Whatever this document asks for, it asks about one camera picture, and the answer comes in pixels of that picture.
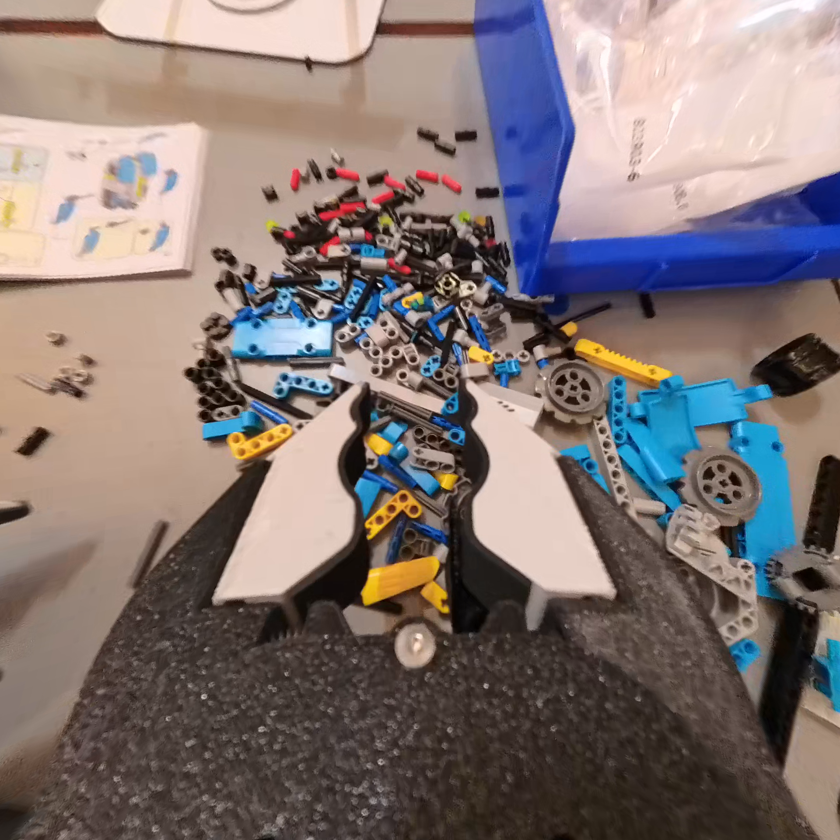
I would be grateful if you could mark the blue flat panel piece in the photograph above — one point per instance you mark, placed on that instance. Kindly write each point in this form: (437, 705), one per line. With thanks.
(768, 499)
(689, 407)

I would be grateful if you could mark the long grey holed beam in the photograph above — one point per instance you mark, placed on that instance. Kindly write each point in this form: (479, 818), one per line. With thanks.
(613, 466)

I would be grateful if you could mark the grey angled frame piece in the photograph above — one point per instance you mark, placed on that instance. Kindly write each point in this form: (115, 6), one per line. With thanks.
(715, 571)

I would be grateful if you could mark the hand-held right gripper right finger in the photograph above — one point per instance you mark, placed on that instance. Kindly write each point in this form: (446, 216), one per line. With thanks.
(538, 525)

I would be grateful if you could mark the open instruction booklet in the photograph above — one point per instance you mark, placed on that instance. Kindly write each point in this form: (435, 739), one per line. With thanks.
(98, 197)

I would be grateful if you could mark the clear plastic bags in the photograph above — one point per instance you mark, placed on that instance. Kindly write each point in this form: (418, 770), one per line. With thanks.
(689, 98)

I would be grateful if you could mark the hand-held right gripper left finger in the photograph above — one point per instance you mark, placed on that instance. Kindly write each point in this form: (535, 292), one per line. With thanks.
(295, 525)

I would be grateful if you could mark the blue storage bin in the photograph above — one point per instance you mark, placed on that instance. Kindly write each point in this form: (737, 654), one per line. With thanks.
(538, 164)

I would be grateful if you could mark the grey desk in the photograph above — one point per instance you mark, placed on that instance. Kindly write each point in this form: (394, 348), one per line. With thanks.
(118, 315)

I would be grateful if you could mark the pile of small brick parts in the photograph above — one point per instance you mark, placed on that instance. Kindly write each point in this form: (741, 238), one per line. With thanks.
(367, 295)

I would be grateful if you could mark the grey spoked wheel hub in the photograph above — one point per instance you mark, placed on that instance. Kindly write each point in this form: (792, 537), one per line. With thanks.
(722, 485)
(574, 388)

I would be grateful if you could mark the yellow toothed rack beam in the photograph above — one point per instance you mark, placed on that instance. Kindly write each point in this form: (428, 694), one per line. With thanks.
(623, 361)

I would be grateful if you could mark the long black axle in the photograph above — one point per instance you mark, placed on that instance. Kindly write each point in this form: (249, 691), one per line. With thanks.
(149, 552)

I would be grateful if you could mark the white desk lamp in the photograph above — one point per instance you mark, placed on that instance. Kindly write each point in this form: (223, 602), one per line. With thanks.
(249, 29)

